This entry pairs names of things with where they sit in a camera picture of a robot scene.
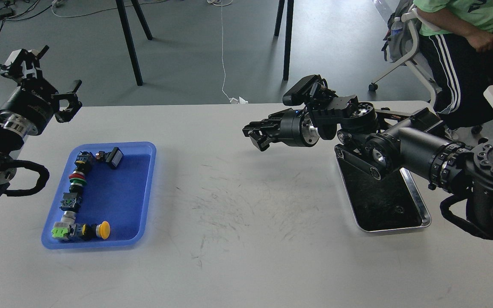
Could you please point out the blue plastic tray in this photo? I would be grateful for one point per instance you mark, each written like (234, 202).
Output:
(118, 196)

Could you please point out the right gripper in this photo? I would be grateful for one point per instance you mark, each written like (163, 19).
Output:
(295, 130)

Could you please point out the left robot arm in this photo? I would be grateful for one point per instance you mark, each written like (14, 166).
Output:
(12, 133)

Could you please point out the metal tray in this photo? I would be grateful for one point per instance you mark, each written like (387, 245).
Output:
(372, 201)

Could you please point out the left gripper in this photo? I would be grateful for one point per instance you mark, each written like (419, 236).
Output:
(26, 109)

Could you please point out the black table leg right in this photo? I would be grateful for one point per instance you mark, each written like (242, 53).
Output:
(285, 10)

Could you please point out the black green switch block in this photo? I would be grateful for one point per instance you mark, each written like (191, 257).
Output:
(71, 202)

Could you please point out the seated person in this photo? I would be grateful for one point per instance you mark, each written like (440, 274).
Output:
(460, 55)

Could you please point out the red green indicator stack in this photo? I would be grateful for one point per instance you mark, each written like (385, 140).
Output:
(77, 182)

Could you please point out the yellow push button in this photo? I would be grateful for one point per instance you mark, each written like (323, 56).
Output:
(91, 231)

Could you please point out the green switch component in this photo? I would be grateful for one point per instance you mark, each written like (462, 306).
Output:
(67, 228)

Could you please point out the black square push button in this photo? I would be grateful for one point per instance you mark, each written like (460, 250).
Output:
(112, 158)

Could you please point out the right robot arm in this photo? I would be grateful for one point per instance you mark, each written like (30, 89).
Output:
(380, 142)

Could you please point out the blue black switch block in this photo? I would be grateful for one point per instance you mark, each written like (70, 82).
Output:
(84, 162)

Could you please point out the white office chair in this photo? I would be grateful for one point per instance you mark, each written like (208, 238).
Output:
(402, 38)

